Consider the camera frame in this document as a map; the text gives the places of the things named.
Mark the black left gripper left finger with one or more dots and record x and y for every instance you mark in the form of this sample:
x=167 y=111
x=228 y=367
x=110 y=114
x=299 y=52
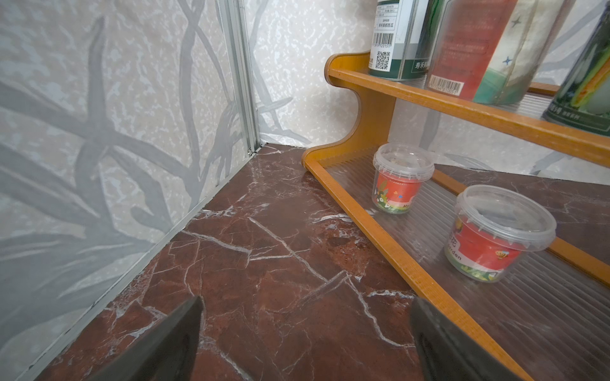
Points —
x=167 y=352

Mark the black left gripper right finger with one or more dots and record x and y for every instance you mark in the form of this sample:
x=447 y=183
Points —
x=446 y=352

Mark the orange wooden three-tier shelf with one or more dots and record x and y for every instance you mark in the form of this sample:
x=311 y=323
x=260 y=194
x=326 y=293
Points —
x=548 y=319

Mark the green silver-top tin can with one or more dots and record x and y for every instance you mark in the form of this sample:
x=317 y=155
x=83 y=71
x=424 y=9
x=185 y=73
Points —
x=582 y=102

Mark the clear jar red label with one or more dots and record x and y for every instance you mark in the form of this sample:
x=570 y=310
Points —
x=488 y=52

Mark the small clear tub red label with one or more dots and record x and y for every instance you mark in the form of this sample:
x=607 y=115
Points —
x=401 y=170

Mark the green white tin can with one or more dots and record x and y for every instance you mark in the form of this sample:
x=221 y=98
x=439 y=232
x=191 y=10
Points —
x=404 y=35

